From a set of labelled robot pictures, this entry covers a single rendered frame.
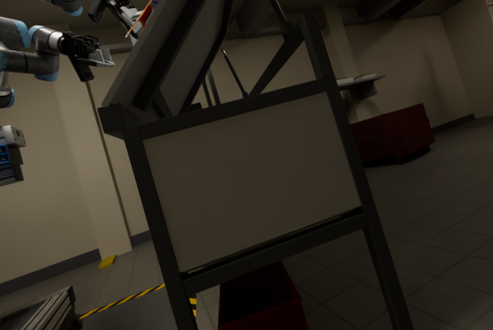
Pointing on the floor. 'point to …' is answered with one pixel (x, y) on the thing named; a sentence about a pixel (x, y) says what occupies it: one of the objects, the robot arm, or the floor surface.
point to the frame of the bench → (369, 220)
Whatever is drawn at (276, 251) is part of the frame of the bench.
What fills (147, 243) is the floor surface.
